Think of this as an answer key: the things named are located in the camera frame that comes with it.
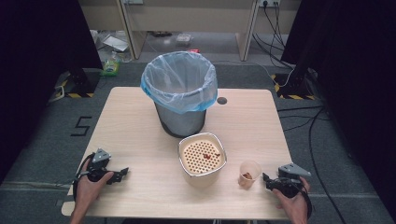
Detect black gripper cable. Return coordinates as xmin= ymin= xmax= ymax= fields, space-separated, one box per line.
xmin=72 ymin=152 xmax=95 ymax=201
xmin=299 ymin=185 xmax=314 ymax=219

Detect person's right hand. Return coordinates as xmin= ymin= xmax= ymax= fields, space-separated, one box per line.
xmin=272 ymin=175 xmax=312 ymax=217

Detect dark curtain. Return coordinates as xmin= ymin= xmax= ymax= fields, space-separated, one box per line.
xmin=0 ymin=0 xmax=104 ymax=185
xmin=280 ymin=0 xmax=396 ymax=217

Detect clear plastic box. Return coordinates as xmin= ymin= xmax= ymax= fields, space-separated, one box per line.
xmin=175 ymin=33 xmax=192 ymax=45

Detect clear plastic cup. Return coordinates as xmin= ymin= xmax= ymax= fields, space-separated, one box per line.
xmin=237 ymin=160 xmax=262 ymax=190

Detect black stand base striped tape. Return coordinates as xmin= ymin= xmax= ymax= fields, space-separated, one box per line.
xmin=269 ymin=69 xmax=318 ymax=101
xmin=53 ymin=68 xmax=102 ymax=99

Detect blue plastic bin bag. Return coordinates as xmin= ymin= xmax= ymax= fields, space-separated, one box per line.
xmin=140 ymin=50 xmax=219 ymax=116

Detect person's left hand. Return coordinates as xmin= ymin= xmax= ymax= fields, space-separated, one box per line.
xmin=74 ymin=161 xmax=115 ymax=204

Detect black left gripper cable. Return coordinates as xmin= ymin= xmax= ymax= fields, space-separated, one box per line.
xmin=72 ymin=152 xmax=95 ymax=201

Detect white wall socket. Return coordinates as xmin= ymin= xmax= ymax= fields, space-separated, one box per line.
xmin=258 ymin=0 xmax=281 ymax=8

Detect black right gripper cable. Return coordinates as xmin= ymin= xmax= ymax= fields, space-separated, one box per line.
xmin=299 ymin=185 xmax=314 ymax=219

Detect red food scraps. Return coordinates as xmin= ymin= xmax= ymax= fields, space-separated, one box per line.
xmin=202 ymin=151 xmax=221 ymax=161

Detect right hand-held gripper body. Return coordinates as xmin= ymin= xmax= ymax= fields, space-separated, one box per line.
xmin=270 ymin=162 xmax=312 ymax=200

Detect black cables from wall socket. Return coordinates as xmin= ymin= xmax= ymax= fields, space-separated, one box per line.
xmin=251 ymin=0 xmax=296 ymax=70

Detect green plastic bottle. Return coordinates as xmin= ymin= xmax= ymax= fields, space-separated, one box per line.
xmin=99 ymin=50 xmax=122 ymax=77

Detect black floor cables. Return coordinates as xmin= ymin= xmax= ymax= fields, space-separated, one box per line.
xmin=276 ymin=105 xmax=348 ymax=224

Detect grey trash bin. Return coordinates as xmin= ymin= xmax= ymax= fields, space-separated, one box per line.
xmin=154 ymin=101 xmax=207 ymax=139

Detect beige wooden desk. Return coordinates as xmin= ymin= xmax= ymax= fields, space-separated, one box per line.
xmin=78 ymin=0 xmax=302 ymax=63

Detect beige container with metal rim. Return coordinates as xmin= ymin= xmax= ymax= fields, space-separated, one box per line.
xmin=177 ymin=132 xmax=228 ymax=189

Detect beige perforated strainer insert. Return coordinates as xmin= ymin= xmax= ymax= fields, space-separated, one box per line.
xmin=181 ymin=138 xmax=226 ymax=175

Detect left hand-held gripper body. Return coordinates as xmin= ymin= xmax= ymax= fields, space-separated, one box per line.
xmin=81 ymin=147 xmax=116 ymax=185

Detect white cable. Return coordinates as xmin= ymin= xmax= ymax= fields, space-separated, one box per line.
xmin=214 ymin=60 xmax=296 ymax=89

